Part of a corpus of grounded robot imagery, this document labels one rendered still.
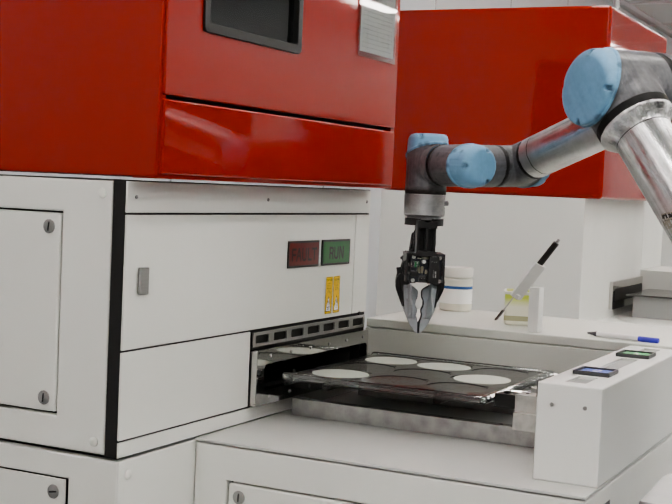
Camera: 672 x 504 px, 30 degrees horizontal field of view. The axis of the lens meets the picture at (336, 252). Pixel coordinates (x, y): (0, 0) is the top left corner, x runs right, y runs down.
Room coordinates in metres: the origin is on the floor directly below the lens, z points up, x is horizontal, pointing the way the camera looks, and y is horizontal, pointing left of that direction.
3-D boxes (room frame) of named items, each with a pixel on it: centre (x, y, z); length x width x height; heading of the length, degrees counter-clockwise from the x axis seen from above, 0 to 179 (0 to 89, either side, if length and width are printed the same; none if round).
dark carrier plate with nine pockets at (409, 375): (2.21, -0.16, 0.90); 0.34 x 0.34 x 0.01; 64
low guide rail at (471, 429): (2.08, -0.16, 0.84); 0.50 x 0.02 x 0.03; 64
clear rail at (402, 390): (2.05, -0.08, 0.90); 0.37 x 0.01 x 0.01; 64
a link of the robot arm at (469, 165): (2.22, -0.23, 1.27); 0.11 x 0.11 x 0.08; 33
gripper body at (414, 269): (2.29, -0.16, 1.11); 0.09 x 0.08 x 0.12; 3
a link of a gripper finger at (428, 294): (2.29, -0.17, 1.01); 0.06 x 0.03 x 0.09; 3
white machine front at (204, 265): (2.14, 0.12, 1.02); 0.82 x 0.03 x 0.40; 154
